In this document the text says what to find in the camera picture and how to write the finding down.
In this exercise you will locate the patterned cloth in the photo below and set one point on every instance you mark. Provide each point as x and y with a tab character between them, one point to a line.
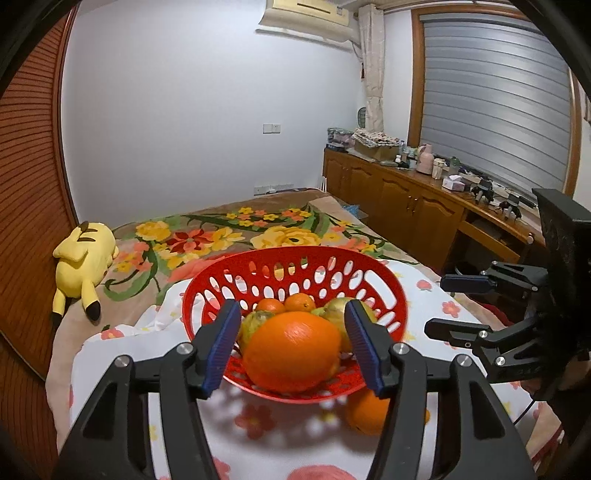
374	136

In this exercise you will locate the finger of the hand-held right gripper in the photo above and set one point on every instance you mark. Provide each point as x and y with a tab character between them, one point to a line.
455	330
466	282

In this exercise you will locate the yellow plush toy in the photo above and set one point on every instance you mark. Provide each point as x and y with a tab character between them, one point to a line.
83	258

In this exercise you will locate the white air conditioner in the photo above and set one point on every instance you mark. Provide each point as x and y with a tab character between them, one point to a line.
304	18

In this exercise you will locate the pink thermos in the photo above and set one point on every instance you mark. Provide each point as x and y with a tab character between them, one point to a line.
425	159

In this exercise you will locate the beige curtain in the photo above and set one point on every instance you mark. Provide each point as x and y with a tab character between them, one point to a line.
373	69

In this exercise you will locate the white wall switch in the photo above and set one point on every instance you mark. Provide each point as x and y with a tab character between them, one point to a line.
272	128

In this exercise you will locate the small tangerine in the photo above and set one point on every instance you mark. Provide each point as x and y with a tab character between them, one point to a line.
270	305
300	302

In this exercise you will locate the grey window blind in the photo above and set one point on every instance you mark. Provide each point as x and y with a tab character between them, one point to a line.
489	101

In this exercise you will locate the cardboard box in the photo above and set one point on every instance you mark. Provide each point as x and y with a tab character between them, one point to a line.
376	153

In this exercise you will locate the pink tissue box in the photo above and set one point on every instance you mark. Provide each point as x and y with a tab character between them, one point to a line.
453	183

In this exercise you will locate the white wall outlet strip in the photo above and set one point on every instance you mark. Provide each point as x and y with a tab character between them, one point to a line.
273	188

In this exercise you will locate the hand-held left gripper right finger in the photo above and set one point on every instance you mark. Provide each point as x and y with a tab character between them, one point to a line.
362	350

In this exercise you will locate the floral blanket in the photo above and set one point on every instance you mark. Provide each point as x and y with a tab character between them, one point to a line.
207	240

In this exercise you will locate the red perforated plastic basket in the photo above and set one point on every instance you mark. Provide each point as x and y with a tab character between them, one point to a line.
295	252

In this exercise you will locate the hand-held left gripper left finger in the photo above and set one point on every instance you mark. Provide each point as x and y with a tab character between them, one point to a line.
221	350

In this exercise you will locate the clear storage box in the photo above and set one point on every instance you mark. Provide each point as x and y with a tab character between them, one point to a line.
339	138

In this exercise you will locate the wooden cabinet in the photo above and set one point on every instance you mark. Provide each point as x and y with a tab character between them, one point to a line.
415	203

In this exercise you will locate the wooden louvered door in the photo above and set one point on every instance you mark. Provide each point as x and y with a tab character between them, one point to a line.
32	184

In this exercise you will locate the large orange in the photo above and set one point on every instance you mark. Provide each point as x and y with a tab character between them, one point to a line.
291	350
367	413

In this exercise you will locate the white fruit print towel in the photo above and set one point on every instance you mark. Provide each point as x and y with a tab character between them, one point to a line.
295	438

